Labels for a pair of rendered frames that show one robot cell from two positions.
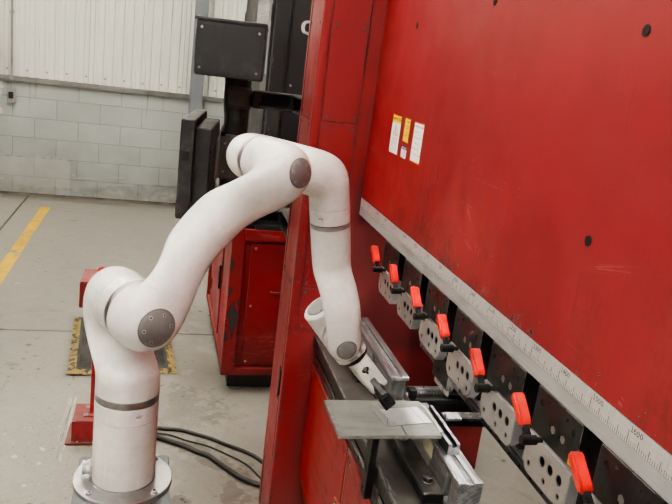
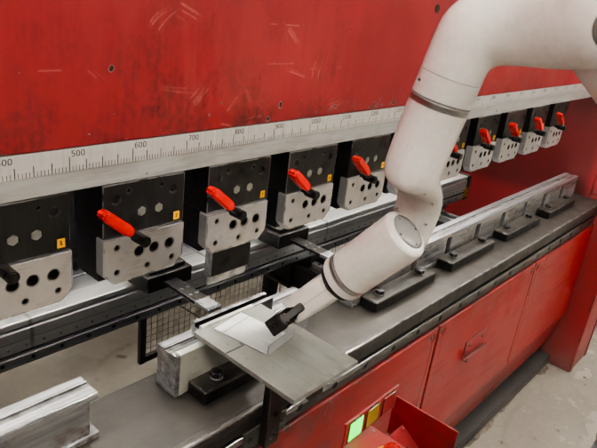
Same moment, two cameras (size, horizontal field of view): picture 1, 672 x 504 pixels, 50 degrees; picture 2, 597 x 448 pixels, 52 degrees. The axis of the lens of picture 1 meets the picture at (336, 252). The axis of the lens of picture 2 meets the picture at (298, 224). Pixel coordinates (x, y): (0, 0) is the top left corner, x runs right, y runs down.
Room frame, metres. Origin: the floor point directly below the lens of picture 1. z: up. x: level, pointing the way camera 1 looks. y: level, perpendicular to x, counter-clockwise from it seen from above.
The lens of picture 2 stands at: (2.22, 0.63, 1.65)
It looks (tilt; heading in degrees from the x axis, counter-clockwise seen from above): 22 degrees down; 233
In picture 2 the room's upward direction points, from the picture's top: 7 degrees clockwise
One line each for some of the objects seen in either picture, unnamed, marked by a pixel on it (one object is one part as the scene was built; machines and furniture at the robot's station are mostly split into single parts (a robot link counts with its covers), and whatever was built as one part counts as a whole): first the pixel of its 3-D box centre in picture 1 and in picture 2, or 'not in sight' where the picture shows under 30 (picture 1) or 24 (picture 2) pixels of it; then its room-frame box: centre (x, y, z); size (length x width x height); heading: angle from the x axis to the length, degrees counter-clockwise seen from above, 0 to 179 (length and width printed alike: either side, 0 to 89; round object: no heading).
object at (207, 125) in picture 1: (200, 161); not in sight; (2.73, 0.56, 1.42); 0.45 x 0.12 x 0.36; 7
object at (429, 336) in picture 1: (447, 320); (224, 197); (1.71, -0.30, 1.26); 0.15 x 0.09 x 0.17; 14
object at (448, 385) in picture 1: (443, 372); (227, 257); (1.69, -0.31, 1.13); 0.10 x 0.02 x 0.10; 14
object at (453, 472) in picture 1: (438, 455); (240, 336); (1.63, -0.32, 0.92); 0.39 x 0.06 x 0.10; 14
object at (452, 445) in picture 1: (439, 428); (234, 315); (1.66, -0.32, 0.98); 0.20 x 0.03 x 0.03; 14
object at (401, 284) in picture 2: not in sight; (399, 288); (1.08, -0.40, 0.89); 0.30 x 0.05 x 0.03; 14
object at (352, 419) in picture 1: (381, 418); (274, 348); (1.65, -0.17, 1.00); 0.26 x 0.18 x 0.01; 104
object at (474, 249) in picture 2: not in sight; (466, 252); (0.70, -0.50, 0.89); 0.30 x 0.05 x 0.03; 14
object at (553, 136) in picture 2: not in sight; (546, 122); (0.16, -0.69, 1.26); 0.15 x 0.09 x 0.17; 14
